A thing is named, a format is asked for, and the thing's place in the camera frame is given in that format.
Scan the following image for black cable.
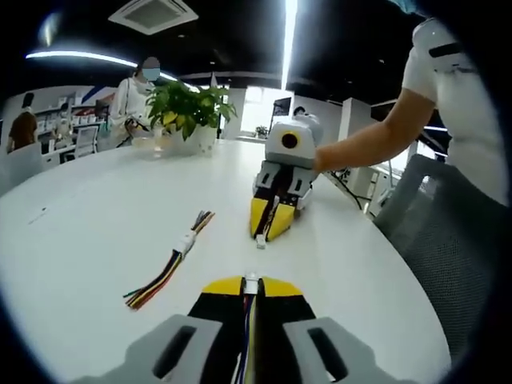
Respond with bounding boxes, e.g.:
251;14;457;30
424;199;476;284
326;169;370;210

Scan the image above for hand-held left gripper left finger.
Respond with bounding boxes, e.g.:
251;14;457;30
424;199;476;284
91;274;246;384

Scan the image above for mated multicolour wire cables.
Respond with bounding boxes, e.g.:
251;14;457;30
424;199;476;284
122;210;217;311

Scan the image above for clear glass dish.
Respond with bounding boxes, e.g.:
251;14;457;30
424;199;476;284
133;134;166;154

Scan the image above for grey mesh office chair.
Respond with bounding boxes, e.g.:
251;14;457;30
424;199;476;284
373;153;512;371

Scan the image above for person's white shirt torso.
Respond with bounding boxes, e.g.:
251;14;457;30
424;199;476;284
401;17;510;206

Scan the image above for grey chair back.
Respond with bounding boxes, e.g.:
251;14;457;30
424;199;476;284
0;142;44;195

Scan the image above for dark computer monitor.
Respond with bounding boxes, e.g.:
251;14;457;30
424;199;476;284
273;96;294;119

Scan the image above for green potted plant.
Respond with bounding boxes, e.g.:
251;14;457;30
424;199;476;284
145;78;238;156

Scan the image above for ceiling air conditioner vent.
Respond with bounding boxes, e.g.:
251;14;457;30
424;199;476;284
107;0;200;35

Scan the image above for white office chair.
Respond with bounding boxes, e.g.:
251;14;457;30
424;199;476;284
73;125;99;158

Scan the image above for straight ceiling light strip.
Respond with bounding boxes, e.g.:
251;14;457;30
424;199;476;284
281;0;300;92

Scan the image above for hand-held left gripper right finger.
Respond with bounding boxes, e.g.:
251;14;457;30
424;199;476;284
255;275;386;384

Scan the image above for curved ceiling light strip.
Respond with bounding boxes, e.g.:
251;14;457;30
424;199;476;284
25;49;177;82

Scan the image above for multicolour cable with JST connector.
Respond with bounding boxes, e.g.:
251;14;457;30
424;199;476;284
234;271;262;384

